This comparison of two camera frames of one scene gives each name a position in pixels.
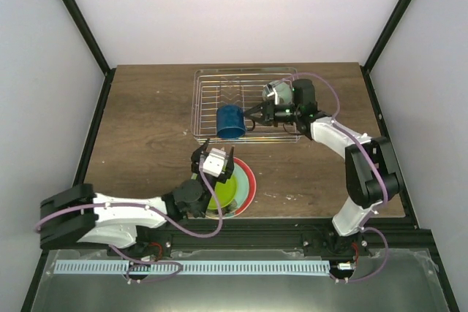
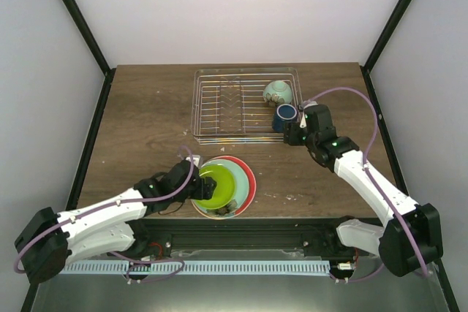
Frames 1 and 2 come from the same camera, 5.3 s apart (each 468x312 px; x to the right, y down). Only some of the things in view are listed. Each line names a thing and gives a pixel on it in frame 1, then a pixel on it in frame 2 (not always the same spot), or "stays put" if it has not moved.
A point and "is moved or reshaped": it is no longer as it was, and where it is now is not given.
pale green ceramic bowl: (285, 93) stays put
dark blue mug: (230, 121) is moved or reshaped
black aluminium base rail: (282, 234) stays put
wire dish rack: (213, 88) stays put
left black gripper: (198, 156) → (205, 191)
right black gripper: (268, 114) → (289, 134)
